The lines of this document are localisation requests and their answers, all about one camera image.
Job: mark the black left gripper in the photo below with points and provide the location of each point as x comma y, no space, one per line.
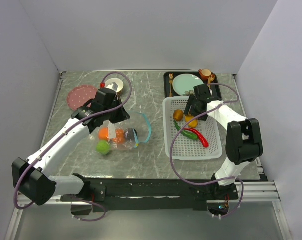
122,115

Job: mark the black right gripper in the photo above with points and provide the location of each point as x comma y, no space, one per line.
191,102

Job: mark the brown toy kiwi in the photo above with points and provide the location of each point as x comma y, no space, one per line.
178,115

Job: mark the green toy cucumber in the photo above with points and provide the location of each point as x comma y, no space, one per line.
185,133

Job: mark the red toy chili pepper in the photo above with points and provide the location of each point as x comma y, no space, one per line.
200,136

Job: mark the orange toy tangerine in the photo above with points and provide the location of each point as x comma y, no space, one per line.
119,138
103,134

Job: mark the clear zip top bag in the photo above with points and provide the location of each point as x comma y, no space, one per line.
137,121

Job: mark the dark purple toy mangosteen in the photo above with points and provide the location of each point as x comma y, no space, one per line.
130,134

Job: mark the green toy apple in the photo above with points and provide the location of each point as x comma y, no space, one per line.
102,147

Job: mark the yellow toy lemon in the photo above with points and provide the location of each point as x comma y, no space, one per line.
192,124

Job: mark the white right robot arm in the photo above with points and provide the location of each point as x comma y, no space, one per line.
243,138

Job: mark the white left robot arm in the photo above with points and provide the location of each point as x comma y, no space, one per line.
33,176

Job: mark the floral paper bowl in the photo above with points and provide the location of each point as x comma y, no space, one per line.
114,84

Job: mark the pink dotted plate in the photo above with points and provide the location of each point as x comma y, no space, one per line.
80,95

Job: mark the mint green plate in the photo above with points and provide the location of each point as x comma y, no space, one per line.
185,82

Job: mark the white plastic mesh basket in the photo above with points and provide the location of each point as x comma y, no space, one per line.
184,148

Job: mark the gold fork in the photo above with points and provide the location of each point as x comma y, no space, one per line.
170,79

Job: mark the wooden spoon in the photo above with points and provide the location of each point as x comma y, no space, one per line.
210,80

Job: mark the brown ceramic cup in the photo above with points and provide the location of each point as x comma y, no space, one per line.
204,74

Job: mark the aluminium front rail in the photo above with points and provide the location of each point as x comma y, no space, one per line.
258,192

